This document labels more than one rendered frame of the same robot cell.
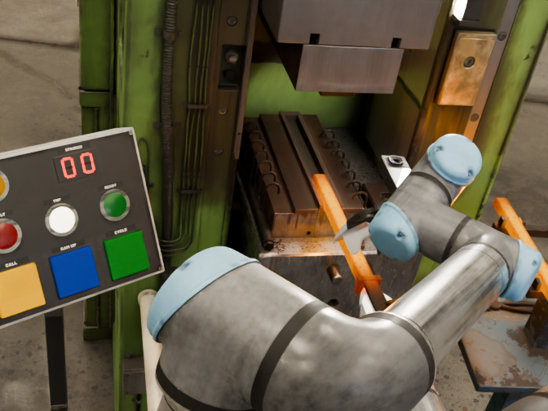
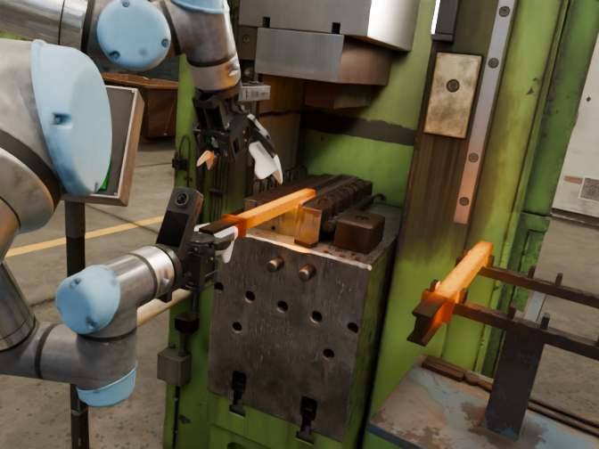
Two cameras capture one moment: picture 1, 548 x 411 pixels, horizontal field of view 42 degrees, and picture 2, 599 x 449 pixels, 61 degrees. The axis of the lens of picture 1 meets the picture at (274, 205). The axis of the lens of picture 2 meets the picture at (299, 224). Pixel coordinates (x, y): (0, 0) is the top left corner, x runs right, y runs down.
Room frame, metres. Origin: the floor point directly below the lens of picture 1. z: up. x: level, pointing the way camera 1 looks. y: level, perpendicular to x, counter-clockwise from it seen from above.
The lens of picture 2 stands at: (0.41, -0.86, 1.30)
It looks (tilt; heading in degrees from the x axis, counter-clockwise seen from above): 17 degrees down; 39
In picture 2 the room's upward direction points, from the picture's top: 7 degrees clockwise
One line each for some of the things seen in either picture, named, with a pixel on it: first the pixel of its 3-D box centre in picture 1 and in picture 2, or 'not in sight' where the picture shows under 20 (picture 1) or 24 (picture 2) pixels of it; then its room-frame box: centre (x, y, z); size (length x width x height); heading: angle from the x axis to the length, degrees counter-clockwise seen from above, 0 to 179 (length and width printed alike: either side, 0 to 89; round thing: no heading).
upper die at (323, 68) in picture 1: (321, 27); (331, 60); (1.47, -0.04, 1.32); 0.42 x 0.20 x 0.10; 17
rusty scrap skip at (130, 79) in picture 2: not in sight; (135, 108); (4.80, 6.09, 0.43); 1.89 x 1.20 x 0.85; 96
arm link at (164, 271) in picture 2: not in sight; (148, 273); (0.80, -0.27, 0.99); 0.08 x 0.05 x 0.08; 107
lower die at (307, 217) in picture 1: (296, 168); (314, 200); (1.47, -0.04, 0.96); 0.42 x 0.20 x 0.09; 17
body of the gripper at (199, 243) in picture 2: not in sight; (181, 262); (0.88, -0.25, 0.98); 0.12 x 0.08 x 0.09; 17
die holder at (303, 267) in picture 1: (299, 250); (322, 293); (1.49, -0.09, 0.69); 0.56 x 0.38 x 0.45; 17
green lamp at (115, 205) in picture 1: (115, 205); not in sight; (1.03, 0.28, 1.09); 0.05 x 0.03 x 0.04; 107
